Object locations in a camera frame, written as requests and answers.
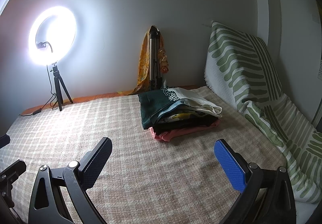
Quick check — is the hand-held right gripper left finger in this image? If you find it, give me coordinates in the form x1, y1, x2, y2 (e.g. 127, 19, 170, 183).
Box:
28, 137, 113, 224

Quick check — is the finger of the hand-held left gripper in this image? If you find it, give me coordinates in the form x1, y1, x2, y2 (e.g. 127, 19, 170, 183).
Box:
0, 159, 27, 211
0, 134, 11, 149

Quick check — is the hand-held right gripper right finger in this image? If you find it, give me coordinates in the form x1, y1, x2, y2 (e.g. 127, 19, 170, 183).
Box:
214, 139, 297, 224

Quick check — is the green and white printed shirt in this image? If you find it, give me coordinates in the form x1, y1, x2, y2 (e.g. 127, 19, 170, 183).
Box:
138, 86, 223, 130

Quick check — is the bed with checked sheet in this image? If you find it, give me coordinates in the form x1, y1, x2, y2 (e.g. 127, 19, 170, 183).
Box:
0, 86, 289, 224

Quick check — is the folded black garment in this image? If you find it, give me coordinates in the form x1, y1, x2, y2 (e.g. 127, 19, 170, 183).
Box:
151, 118, 218, 130

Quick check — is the orange bed sheet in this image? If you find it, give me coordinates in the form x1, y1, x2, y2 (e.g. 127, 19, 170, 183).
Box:
20, 84, 209, 116

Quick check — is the folded yellow printed dark garment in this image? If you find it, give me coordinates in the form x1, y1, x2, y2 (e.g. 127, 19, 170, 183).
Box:
156, 110, 218, 126

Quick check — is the folded pink garment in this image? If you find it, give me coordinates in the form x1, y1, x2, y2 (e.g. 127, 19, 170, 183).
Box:
149, 123, 218, 142

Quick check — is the green striped white pillow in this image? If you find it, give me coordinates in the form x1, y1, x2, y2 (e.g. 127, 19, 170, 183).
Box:
204, 21, 322, 206

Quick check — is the black gooseneck phone holder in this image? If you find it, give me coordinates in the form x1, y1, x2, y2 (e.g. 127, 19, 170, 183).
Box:
36, 41, 55, 54

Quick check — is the orange patterned scarf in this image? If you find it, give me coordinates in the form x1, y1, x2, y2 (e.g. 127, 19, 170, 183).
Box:
128, 25, 170, 95

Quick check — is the silver folded tripod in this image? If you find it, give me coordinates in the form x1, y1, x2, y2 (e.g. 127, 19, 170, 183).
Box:
148, 28, 163, 89

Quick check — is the black power cable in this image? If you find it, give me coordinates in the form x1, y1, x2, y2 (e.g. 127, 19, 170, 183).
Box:
21, 68, 61, 116

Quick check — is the black ring light tripod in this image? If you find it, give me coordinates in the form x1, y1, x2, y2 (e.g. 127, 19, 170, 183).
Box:
51, 63, 73, 112

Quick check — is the round ring light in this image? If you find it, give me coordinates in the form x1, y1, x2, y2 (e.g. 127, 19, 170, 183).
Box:
28, 6, 79, 66

